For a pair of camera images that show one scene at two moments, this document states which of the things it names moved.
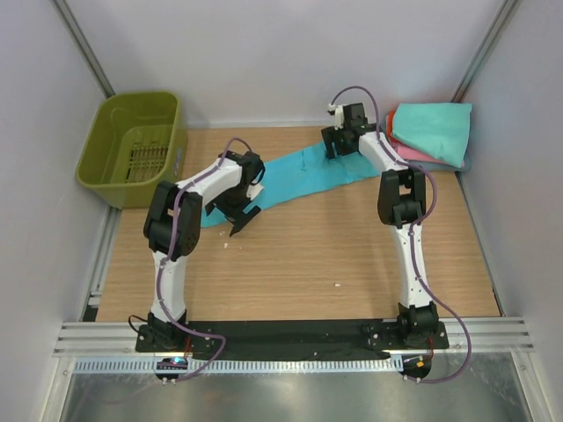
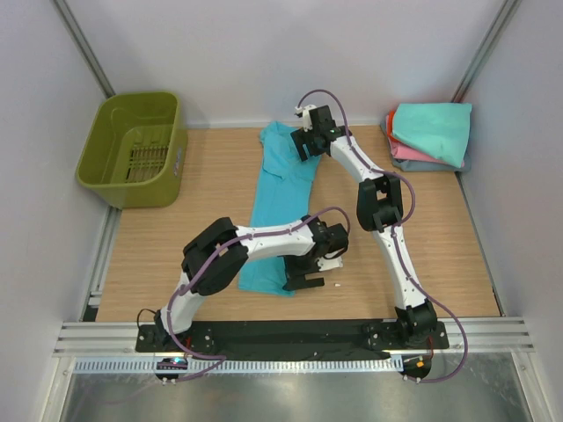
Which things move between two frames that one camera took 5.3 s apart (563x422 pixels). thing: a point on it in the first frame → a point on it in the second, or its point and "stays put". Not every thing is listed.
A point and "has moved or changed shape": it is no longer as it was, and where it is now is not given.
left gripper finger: (250, 213) → (315, 282)
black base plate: (288, 337) stays put
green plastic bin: (135, 141) stays put
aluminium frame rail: (120, 340) stays put
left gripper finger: (208, 208) → (290, 284)
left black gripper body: (235, 210) → (299, 271)
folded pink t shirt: (409, 152) stays put
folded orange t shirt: (390, 126) stays put
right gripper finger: (328, 139) → (301, 144)
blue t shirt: (309, 170) has moved or changed shape
